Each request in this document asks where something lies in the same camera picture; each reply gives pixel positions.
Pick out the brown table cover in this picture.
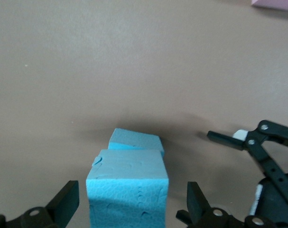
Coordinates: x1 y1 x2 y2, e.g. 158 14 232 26
0 0 288 228

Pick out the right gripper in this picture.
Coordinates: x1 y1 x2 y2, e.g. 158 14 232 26
207 120 288 228

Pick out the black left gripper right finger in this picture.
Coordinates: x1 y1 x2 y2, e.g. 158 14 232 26
177 181 281 228

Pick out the pink foam block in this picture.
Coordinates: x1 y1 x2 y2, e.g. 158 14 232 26
251 0 288 15

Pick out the light blue foam block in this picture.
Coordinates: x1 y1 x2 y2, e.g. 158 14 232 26
85 149 170 228
108 128 165 159

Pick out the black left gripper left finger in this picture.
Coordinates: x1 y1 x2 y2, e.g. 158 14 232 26
0 180 80 228

